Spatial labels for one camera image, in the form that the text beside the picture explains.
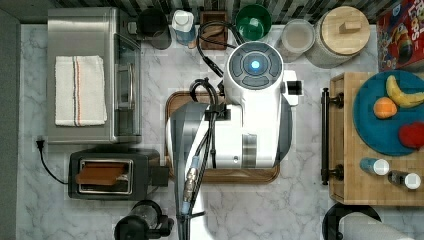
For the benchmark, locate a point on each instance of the blue shaker white cap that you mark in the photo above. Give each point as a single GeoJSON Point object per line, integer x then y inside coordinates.
{"type": "Point", "coordinates": [375, 166]}

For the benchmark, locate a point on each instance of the wooden spoon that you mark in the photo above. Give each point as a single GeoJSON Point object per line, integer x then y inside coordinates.
{"type": "Point", "coordinates": [208, 32]}

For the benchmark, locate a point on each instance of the yellow banana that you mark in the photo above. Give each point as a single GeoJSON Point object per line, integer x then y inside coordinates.
{"type": "Point", "coordinates": [401, 98]}

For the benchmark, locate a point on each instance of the brown toast slice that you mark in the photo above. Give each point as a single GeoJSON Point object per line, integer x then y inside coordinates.
{"type": "Point", "coordinates": [104, 174]}

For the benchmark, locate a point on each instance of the black cup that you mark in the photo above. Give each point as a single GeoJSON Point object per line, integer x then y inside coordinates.
{"type": "Point", "coordinates": [152, 26]}

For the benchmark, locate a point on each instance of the orange fruit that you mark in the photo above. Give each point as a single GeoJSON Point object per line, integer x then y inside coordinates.
{"type": "Point", "coordinates": [384, 108]}

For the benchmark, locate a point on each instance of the black french press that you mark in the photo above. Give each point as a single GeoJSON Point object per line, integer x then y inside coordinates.
{"type": "Point", "coordinates": [145, 221]}

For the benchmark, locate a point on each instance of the black drawer handle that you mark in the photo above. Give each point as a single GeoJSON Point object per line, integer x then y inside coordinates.
{"type": "Point", "coordinates": [326, 101]}

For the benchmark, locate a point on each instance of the green pitcher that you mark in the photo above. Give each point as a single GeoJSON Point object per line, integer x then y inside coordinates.
{"type": "Point", "coordinates": [253, 22]}

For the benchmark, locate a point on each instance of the blue round plate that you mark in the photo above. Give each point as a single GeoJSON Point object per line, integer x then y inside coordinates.
{"type": "Point", "coordinates": [381, 135]}

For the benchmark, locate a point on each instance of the jar with wooden lid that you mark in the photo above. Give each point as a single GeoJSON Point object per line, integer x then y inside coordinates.
{"type": "Point", "coordinates": [340, 34]}

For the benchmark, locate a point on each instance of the blue bottle white cap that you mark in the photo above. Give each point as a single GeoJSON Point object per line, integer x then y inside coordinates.
{"type": "Point", "coordinates": [184, 27]}

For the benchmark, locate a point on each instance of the clear plastic lidded container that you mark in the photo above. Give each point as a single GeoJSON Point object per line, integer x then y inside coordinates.
{"type": "Point", "coordinates": [297, 37]}

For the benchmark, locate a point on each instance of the black toaster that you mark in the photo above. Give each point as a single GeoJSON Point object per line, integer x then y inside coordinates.
{"type": "Point", "coordinates": [124, 175]}

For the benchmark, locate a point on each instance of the stainless steel toaster oven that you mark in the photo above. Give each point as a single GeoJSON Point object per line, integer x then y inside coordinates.
{"type": "Point", "coordinates": [101, 31]}

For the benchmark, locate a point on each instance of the white striped dish towel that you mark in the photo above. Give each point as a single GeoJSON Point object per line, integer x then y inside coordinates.
{"type": "Point", "coordinates": [80, 91]}

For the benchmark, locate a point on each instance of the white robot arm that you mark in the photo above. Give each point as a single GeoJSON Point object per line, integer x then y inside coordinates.
{"type": "Point", "coordinates": [250, 129]}

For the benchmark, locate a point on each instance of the dark shaker white cap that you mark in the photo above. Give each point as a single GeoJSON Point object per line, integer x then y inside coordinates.
{"type": "Point", "coordinates": [411, 181]}

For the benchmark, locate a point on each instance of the red apple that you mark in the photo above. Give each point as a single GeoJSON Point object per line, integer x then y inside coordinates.
{"type": "Point", "coordinates": [412, 135]}

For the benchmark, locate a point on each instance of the wooden serving tray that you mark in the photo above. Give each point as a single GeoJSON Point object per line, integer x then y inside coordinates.
{"type": "Point", "coordinates": [223, 176]}

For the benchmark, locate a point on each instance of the red cereal box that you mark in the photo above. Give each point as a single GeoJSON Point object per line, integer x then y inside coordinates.
{"type": "Point", "coordinates": [400, 37]}

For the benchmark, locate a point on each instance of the dark wooden box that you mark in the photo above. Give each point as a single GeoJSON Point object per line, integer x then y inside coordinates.
{"type": "Point", "coordinates": [213, 41]}

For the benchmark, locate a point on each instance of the paper towel roll holder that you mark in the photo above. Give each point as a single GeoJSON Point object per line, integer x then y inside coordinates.
{"type": "Point", "coordinates": [357, 222]}

